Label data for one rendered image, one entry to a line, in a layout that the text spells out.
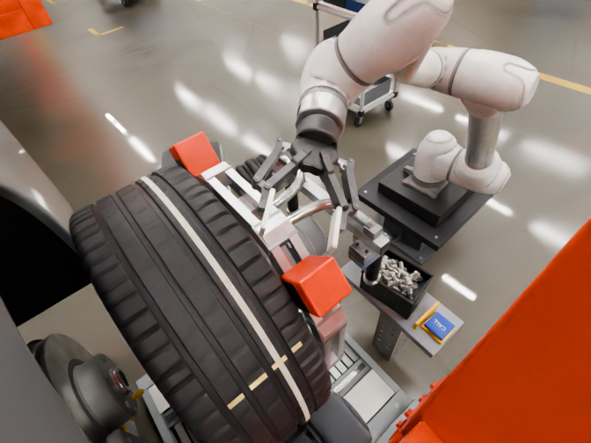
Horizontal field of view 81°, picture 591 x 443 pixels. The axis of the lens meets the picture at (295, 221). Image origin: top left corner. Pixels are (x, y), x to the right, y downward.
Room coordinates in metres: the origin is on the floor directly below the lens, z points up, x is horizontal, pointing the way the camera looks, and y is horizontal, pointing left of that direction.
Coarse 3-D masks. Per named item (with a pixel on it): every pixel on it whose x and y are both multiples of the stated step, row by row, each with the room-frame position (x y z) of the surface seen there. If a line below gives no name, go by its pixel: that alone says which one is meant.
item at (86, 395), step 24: (48, 336) 0.31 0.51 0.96; (48, 360) 0.24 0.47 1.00; (72, 360) 0.28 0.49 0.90; (96, 360) 0.27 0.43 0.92; (72, 384) 0.22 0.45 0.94; (96, 384) 0.22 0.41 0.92; (72, 408) 0.17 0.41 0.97; (96, 408) 0.18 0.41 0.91; (120, 408) 0.18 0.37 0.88; (96, 432) 0.14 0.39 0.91
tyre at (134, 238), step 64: (128, 192) 0.48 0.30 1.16; (192, 192) 0.44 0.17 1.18; (128, 256) 0.32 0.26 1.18; (192, 256) 0.32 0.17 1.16; (256, 256) 0.32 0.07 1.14; (128, 320) 0.23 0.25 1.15; (192, 320) 0.23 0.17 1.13; (192, 384) 0.15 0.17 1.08; (256, 384) 0.16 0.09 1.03; (320, 384) 0.17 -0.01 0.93
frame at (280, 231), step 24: (216, 168) 0.57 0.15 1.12; (216, 192) 0.50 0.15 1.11; (240, 192) 0.51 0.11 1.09; (240, 216) 0.43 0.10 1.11; (264, 240) 0.37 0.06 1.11; (288, 240) 0.38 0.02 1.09; (288, 264) 0.34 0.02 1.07; (336, 312) 0.28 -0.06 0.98; (336, 336) 0.27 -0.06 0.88; (336, 360) 0.26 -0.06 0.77
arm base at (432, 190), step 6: (408, 168) 1.28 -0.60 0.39; (408, 180) 1.20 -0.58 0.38; (414, 180) 1.18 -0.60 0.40; (444, 180) 1.15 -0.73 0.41; (414, 186) 1.16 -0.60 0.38; (420, 186) 1.14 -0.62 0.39; (426, 186) 1.13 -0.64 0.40; (432, 186) 1.12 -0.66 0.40; (438, 186) 1.12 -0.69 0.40; (444, 186) 1.14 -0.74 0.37; (426, 192) 1.11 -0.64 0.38; (432, 192) 1.10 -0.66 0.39; (438, 192) 1.10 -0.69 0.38; (432, 198) 1.08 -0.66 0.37
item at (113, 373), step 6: (114, 372) 0.25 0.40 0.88; (120, 372) 0.26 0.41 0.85; (114, 378) 0.24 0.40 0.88; (120, 378) 0.25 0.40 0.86; (126, 378) 0.25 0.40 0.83; (114, 384) 0.23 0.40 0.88; (120, 384) 0.23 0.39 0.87; (126, 384) 0.24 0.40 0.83; (120, 390) 0.22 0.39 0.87; (126, 390) 0.22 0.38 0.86
